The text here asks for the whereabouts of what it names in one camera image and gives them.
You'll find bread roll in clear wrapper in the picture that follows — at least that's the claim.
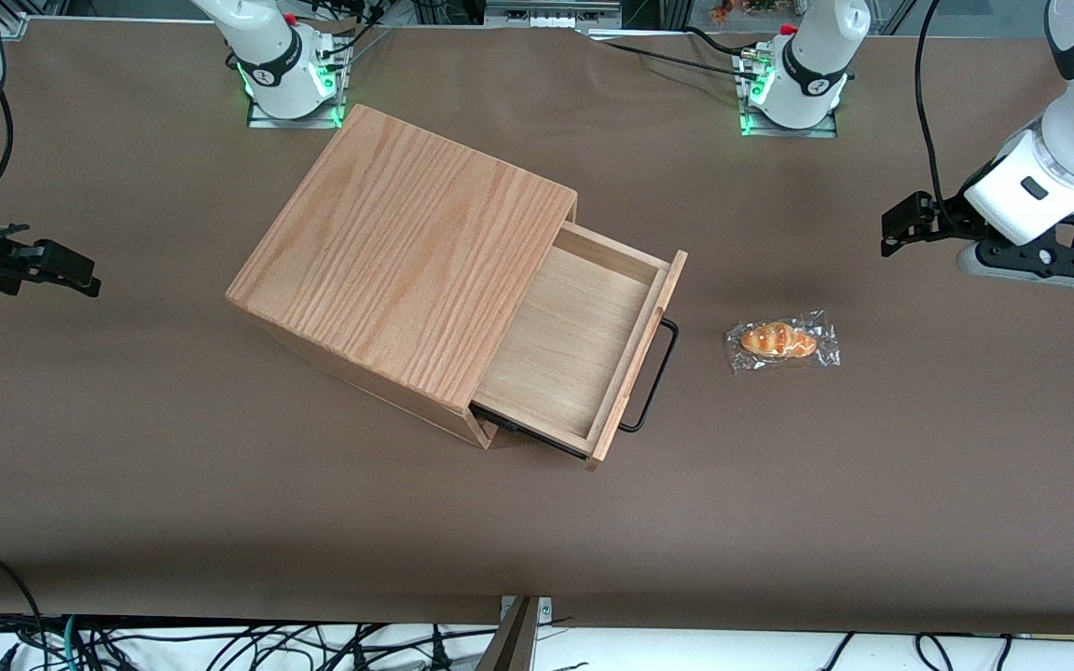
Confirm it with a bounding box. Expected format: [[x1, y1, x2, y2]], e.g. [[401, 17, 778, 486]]
[[725, 310, 842, 376]]

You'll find brown wedge-shaped board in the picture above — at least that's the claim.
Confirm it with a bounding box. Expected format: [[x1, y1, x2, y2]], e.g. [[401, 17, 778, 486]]
[[475, 596, 539, 671]]

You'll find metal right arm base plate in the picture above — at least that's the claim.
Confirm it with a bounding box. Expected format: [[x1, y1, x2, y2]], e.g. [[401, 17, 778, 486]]
[[246, 89, 349, 130]]

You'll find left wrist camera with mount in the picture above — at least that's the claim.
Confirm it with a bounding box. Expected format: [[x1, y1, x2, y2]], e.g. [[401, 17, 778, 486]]
[[956, 210, 1074, 289]]

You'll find black metal drawer slide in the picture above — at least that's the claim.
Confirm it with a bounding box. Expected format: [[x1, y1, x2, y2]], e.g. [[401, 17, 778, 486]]
[[470, 403, 591, 459]]

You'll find oak wooden drawer cabinet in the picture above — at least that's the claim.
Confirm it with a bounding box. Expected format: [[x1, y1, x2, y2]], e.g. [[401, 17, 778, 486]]
[[225, 103, 580, 451]]

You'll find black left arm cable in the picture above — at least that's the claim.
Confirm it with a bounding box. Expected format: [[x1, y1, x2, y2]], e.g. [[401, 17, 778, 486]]
[[914, 0, 956, 206]]

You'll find brown paper table cover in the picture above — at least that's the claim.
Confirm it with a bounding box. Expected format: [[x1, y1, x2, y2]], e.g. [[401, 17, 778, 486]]
[[0, 17, 1074, 637]]

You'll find black cable on table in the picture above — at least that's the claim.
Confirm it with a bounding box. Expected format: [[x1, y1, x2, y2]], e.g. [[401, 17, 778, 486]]
[[584, 26, 754, 79]]

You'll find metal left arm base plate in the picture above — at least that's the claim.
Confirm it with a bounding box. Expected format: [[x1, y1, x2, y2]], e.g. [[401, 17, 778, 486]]
[[738, 104, 839, 139]]

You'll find light wooden drawer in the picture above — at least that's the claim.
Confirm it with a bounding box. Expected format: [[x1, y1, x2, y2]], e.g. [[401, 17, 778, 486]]
[[470, 221, 689, 472]]

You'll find small metal bracket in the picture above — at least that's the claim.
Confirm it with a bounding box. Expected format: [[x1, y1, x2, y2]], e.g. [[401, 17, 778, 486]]
[[500, 596, 554, 623]]

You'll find black metal drawer handle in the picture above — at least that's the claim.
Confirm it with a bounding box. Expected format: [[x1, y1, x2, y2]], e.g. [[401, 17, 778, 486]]
[[619, 317, 681, 434]]

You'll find grey metal equipment rack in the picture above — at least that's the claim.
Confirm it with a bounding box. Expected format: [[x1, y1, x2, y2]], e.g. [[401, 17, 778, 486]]
[[484, 0, 625, 30]]

